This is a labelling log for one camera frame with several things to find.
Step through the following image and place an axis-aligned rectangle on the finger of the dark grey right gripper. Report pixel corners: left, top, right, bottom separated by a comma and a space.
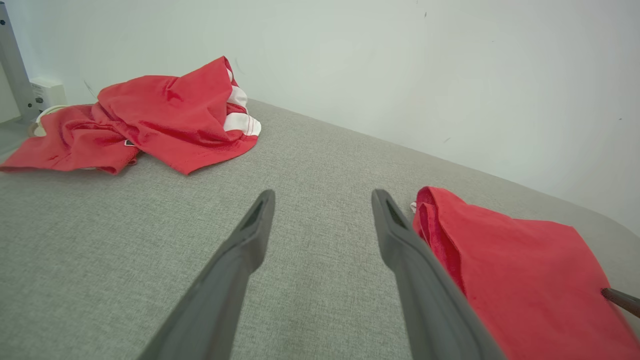
600, 287, 640, 319

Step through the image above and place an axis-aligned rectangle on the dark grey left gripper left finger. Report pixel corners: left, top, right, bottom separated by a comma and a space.
137, 189, 277, 360

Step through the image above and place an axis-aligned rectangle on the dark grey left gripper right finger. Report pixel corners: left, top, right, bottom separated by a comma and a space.
371, 189, 506, 360

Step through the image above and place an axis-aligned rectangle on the red shirt with white stripes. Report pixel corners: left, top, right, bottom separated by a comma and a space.
410, 186, 640, 360

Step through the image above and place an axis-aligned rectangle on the red Bulls shorts white stripe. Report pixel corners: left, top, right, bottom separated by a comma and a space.
0, 56, 262, 176

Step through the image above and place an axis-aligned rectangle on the white perforated laundry basket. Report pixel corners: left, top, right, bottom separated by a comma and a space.
27, 104, 68, 138

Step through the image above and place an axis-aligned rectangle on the white wall box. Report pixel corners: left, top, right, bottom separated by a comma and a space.
29, 77, 68, 110

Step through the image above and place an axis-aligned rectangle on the grey metal post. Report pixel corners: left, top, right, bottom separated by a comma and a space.
0, 0, 28, 123

